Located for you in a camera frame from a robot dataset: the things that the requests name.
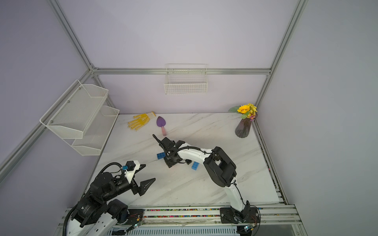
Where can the white mesh shelf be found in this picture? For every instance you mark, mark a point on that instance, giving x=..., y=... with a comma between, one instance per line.
x=72, y=114
x=97, y=135

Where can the sunflower bouquet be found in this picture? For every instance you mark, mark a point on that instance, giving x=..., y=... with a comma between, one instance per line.
x=248, y=111

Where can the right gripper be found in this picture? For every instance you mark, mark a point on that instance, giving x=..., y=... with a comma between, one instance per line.
x=169, y=162

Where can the white wire wall basket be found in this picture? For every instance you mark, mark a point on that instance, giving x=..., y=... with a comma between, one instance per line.
x=186, y=79

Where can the yellow work glove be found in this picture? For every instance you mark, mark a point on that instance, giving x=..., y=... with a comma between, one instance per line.
x=141, y=120

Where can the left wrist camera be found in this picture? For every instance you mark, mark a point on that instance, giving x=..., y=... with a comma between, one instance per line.
x=130, y=169

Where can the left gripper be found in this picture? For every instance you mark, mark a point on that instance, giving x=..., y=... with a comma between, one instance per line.
x=141, y=189

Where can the white mesh lower shelf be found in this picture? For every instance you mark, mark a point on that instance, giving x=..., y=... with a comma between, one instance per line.
x=97, y=135

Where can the light blue lego brick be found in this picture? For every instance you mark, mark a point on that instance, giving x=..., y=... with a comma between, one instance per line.
x=195, y=166

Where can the white mesh upper shelf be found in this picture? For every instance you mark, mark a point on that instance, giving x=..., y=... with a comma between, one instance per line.
x=72, y=114

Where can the dark glass vase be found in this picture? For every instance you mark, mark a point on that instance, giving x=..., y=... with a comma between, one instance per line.
x=243, y=128

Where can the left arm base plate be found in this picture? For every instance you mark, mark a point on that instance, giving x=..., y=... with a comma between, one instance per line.
x=135, y=216

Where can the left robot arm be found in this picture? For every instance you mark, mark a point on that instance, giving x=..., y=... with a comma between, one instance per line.
x=99, y=210

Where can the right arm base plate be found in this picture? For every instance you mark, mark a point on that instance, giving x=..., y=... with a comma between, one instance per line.
x=230, y=215

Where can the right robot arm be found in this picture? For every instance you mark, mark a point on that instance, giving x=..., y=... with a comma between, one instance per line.
x=219, y=166

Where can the dark blue lego brick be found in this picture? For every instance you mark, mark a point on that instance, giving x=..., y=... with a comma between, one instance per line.
x=161, y=155

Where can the purple garden trowel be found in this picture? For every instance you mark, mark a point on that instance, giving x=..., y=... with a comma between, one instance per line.
x=161, y=123

